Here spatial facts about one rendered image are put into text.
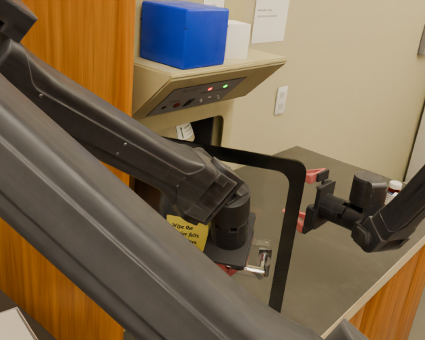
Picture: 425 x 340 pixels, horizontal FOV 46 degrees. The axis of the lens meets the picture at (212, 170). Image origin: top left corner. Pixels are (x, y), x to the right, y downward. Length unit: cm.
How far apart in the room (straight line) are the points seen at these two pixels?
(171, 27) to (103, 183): 55
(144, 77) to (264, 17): 113
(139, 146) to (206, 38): 34
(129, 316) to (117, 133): 26
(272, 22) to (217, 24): 111
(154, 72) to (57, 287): 46
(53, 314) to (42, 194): 83
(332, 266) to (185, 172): 90
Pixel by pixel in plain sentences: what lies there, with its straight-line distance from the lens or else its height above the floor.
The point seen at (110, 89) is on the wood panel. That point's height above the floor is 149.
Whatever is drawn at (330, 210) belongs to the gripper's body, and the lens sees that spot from 110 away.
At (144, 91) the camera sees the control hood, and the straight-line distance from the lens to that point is 80.
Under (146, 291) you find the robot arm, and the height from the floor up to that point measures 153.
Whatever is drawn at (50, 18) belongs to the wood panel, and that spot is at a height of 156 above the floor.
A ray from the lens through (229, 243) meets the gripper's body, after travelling 76.
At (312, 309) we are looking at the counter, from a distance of 125.
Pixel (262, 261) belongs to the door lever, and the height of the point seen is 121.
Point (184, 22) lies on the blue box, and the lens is 78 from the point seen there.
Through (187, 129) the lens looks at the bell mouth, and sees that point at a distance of 104.
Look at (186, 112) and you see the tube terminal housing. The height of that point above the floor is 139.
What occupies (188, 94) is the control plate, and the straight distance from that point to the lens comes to 86.
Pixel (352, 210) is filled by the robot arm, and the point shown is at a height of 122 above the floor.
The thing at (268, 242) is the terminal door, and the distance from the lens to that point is 88.
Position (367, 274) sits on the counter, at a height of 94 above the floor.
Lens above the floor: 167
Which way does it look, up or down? 23 degrees down
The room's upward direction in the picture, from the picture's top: 6 degrees clockwise
